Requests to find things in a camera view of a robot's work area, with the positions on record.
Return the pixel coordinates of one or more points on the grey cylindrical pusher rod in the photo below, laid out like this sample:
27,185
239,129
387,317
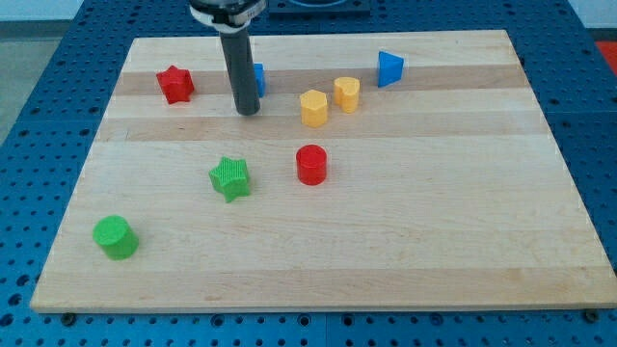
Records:
241,72

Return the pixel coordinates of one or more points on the blue triangle block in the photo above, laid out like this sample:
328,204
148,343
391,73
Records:
390,69

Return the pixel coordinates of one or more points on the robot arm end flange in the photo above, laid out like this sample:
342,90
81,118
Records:
226,16

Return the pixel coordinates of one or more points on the dark blue base plate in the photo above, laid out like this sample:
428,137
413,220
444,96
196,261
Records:
285,7

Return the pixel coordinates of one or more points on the red star block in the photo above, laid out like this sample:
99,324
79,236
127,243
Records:
176,84

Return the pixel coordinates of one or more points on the green star block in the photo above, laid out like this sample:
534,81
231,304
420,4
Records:
231,178

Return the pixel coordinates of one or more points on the red cylinder block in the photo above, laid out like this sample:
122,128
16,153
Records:
311,162

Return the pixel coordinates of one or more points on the wooden board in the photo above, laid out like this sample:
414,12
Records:
444,191

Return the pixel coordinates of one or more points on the green cylinder block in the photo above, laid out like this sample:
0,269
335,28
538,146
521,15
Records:
115,237

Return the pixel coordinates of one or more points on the blue cube block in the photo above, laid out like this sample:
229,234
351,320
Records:
260,79

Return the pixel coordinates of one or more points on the yellow hexagon block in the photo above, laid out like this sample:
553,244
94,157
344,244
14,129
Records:
314,108

